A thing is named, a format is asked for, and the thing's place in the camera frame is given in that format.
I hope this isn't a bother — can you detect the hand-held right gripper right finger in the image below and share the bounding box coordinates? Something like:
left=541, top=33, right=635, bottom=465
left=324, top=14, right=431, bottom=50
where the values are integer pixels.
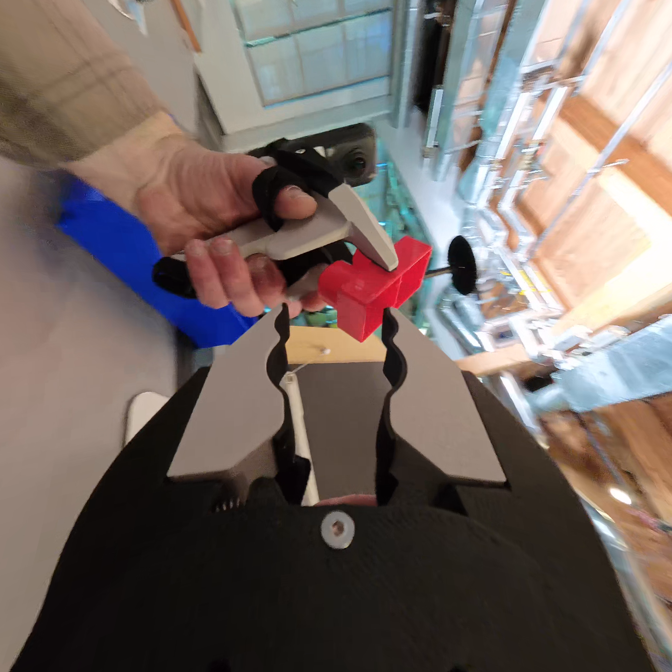
left=376, top=307, right=507, bottom=494

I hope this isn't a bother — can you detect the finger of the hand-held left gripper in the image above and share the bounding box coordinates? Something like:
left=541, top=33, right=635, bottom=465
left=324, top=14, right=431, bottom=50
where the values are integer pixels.
left=328, top=184, right=400, bottom=272

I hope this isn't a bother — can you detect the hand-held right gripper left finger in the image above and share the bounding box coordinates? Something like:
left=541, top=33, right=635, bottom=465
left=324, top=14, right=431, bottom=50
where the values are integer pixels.
left=168, top=305, right=307, bottom=499

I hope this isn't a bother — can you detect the red plastic block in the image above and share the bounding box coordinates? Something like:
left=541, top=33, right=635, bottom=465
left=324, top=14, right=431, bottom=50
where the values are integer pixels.
left=318, top=236, right=432, bottom=343

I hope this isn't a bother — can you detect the person's left forearm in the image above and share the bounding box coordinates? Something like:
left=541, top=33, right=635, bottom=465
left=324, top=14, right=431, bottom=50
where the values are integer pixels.
left=0, top=0, right=195, bottom=169

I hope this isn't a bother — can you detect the person's left hand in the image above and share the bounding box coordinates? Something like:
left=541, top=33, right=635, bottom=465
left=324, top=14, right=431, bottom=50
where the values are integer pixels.
left=63, top=137, right=328, bottom=316

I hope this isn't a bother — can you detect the blue plastic bin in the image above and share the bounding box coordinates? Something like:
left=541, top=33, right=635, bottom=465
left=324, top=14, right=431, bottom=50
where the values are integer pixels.
left=55, top=174, right=258, bottom=349

